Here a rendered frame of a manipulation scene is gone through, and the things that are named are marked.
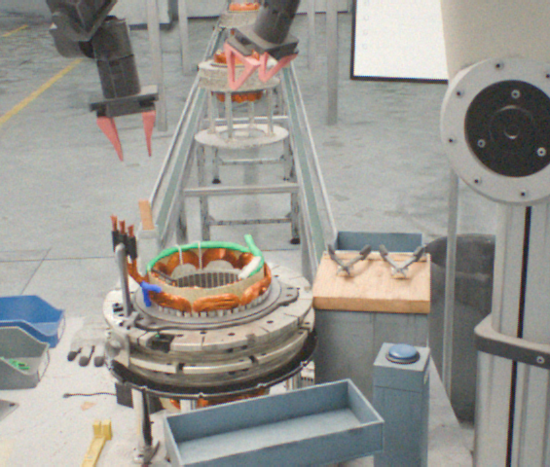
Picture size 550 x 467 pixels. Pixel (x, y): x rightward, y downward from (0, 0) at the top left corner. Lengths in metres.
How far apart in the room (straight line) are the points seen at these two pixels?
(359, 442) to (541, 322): 0.26
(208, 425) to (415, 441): 0.34
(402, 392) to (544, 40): 0.59
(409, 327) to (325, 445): 0.40
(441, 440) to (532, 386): 0.54
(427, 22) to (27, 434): 1.33
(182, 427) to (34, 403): 0.68
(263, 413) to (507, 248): 0.37
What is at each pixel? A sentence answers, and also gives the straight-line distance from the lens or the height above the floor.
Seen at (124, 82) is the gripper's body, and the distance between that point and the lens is 1.27.
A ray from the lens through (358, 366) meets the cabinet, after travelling 1.42.
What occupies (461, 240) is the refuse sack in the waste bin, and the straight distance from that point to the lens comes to 3.10.
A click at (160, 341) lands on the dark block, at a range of 1.19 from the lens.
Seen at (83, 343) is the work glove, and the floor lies 0.80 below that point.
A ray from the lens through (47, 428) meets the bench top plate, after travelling 1.64.
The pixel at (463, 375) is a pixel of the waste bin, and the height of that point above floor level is 0.18.
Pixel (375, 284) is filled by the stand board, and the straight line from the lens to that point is 1.41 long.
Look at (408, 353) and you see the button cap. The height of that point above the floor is 1.04.
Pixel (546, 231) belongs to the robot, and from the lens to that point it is 0.96.
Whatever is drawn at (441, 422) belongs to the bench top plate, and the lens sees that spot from 1.59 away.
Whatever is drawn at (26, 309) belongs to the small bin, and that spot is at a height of 0.82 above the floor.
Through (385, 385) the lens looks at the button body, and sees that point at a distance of 1.25.
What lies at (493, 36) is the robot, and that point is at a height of 1.52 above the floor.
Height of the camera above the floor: 1.63
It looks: 20 degrees down
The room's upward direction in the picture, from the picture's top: 2 degrees counter-clockwise
